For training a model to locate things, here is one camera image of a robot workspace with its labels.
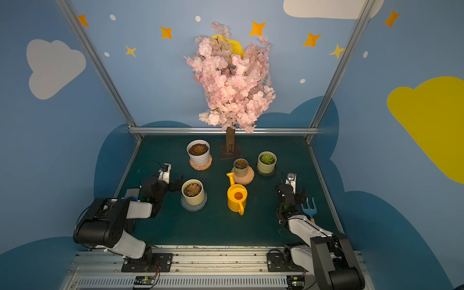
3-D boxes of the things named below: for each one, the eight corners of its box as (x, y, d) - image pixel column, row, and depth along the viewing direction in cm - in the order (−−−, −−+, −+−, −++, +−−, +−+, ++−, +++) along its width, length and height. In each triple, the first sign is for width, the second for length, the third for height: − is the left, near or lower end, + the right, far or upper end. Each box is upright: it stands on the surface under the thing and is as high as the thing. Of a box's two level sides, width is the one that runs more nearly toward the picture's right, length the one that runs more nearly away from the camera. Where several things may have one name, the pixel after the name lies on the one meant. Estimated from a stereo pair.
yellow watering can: (226, 217, 89) (225, 208, 80) (227, 184, 101) (226, 172, 92) (246, 217, 89) (248, 208, 80) (245, 184, 101) (246, 172, 92)
